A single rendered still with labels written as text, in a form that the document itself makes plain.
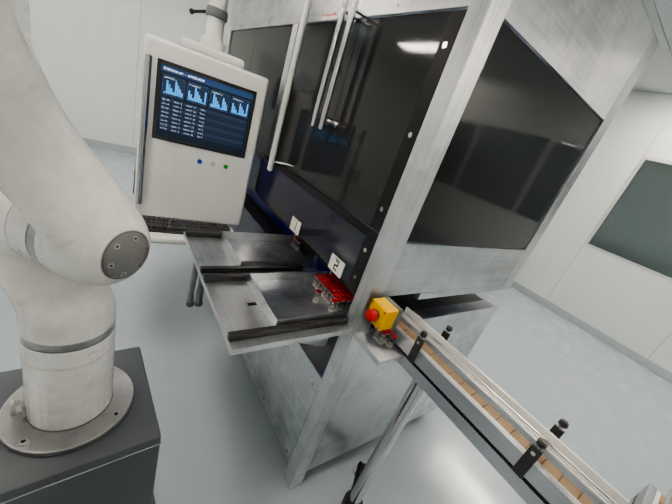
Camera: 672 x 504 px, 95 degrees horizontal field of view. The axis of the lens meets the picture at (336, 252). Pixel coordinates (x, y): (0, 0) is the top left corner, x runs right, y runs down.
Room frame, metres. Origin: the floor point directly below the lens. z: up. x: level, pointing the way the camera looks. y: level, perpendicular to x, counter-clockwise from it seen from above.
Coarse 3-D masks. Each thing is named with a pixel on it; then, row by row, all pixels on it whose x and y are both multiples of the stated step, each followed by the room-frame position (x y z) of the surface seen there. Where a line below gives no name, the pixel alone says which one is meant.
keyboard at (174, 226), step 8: (144, 216) 1.25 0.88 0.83; (152, 216) 1.28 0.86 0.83; (152, 224) 1.20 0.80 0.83; (160, 224) 1.23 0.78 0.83; (168, 224) 1.26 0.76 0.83; (176, 224) 1.28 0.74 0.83; (184, 224) 1.31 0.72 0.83; (192, 224) 1.34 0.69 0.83; (200, 224) 1.37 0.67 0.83; (208, 224) 1.39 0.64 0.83; (216, 224) 1.43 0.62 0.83; (224, 224) 1.46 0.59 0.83; (160, 232) 1.20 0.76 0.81; (168, 232) 1.21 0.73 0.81; (176, 232) 1.23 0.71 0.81
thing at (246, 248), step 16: (224, 240) 1.16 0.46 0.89; (240, 240) 1.23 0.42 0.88; (256, 240) 1.29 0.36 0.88; (272, 240) 1.34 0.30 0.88; (288, 240) 1.40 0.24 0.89; (240, 256) 1.09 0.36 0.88; (256, 256) 1.14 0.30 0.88; (272, 256) 1.18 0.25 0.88; (288, 256) 1.24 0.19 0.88; (304, 256) 1.29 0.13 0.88
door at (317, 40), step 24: (312, 24) 1.51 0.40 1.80; (336, 24) 1.36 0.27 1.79; (360, 24) 1.24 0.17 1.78; (312, 48) 1.47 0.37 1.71; (336, 48) 1.32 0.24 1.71; (312, 72) 1.43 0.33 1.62; (312, 96) 1.39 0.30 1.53; (336, 96) 1.26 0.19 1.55; (288, 120) 1.52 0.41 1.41; (288, 144) 1.47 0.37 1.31; (312, 144) 1.31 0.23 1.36; (288, 168) 1.43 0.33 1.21; (312, 168) 1.28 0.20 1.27
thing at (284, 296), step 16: (272, 272) 0.99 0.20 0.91; (288, 272) 1.03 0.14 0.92; (304, 272) 1.08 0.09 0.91; (320, 272) 1.13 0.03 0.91; (256, 288) 0.87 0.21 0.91; (272, 288) 0.94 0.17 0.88; (288, 288) 0.98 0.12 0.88; (304, 288) 1.02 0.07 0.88; (272, 304) 0.85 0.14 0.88; (288, 304) 0.88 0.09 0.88; (304, 304) 0.91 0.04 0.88; (320, 304) 0.95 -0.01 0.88; (272, 320) 0.76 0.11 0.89; (288, 320) 0.76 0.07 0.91; (304, 320) 0.80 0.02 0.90
